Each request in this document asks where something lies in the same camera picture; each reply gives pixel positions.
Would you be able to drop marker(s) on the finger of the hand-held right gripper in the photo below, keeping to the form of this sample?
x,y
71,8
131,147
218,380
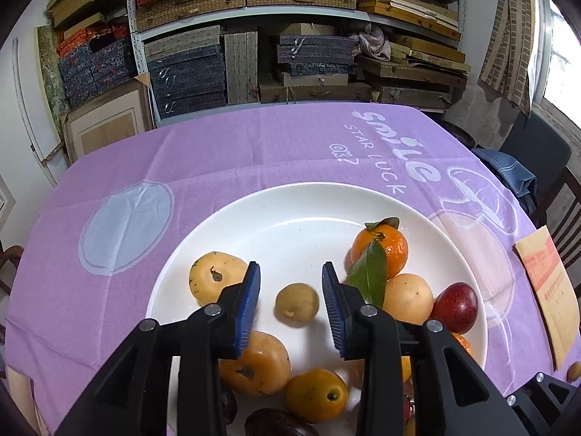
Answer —
x,y
549,408

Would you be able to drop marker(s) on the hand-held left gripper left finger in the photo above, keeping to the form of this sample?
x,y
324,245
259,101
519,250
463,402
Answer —
x,y
247,313

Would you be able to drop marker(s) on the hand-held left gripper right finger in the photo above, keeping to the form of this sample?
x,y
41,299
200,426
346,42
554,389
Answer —
x,y
335,313

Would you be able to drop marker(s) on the beige longan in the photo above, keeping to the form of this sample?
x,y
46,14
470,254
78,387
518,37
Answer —
x,y
297,302

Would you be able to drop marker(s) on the small yellow speckled pear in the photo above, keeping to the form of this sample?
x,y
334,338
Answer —
x,y
211,277

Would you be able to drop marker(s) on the peach coloured persimmon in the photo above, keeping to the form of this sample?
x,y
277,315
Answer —
x,y
263,363

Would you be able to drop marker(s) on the large pale round pear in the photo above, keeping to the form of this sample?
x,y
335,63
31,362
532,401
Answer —
x,y
408,297

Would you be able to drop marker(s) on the mandarin with green leaf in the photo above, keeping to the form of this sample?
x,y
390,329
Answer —
x,y
386,247

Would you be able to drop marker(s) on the orange yellow plum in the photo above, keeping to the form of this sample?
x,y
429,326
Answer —
x,y
317,395
405,369

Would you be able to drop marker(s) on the white oval plate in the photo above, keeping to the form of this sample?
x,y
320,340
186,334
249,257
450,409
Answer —
x,y
281,236

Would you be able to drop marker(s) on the dark brown passion fruit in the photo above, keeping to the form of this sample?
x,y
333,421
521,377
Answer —
x,y
228,404

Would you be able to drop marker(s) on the plain orange mandarin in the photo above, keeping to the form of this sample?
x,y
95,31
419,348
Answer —
x,y
463,344

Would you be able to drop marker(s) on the dark water chestnut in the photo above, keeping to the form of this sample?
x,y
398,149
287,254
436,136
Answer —
x,y
277,424

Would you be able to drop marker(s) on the dark red plum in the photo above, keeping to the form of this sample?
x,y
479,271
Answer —
x,y
454,306

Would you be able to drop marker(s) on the purple printed tablecloth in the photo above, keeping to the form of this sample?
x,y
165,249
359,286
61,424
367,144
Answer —
x,y
227,154

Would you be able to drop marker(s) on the dark wooden chair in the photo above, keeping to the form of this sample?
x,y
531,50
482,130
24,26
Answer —
x,y
563,218

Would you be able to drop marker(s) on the dark round stool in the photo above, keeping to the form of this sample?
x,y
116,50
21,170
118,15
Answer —
x,y
458,134

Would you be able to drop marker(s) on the blue folded cloth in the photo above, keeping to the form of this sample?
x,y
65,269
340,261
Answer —
x,y
508,168

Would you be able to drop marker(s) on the tan drawer box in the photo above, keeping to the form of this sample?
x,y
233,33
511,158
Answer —
x,y
313,79

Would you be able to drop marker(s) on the stack of dark blue boxes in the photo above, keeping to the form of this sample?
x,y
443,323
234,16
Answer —
x,y
186,81

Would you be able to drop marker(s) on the light brown wooden chair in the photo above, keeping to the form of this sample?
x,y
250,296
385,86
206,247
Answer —
x,y
11,254

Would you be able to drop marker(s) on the upright grey box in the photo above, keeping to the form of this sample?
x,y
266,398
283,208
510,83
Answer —
x,y
240,68

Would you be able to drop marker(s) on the stack of grey-blue flat boxes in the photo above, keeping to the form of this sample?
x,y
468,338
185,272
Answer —
x,y
313,54

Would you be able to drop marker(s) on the pink crumpled cloth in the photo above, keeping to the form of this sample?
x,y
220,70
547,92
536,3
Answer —
x,y
374,43

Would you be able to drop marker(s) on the pile of yellow wooden boxes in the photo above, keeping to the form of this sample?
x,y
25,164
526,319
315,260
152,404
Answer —
x,y
422,54

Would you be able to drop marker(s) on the stack of blue red boxes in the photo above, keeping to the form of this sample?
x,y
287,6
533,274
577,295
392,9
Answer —
x,y
95,68

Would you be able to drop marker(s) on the white metal shelf rack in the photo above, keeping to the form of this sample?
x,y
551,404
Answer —
x,y
138,45

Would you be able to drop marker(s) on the white leaning board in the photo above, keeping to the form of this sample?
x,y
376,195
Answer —
x,y
34,113

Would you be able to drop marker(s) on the green marbled panel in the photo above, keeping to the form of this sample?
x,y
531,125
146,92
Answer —
x,y
50,68

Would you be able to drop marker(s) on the checkered beige curtain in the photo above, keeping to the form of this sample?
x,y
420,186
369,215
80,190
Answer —
x,y
508,41

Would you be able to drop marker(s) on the bright window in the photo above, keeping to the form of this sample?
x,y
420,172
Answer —
x,y
563,63

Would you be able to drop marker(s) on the wooden picture frame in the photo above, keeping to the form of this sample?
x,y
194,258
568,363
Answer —
x,y
104,127

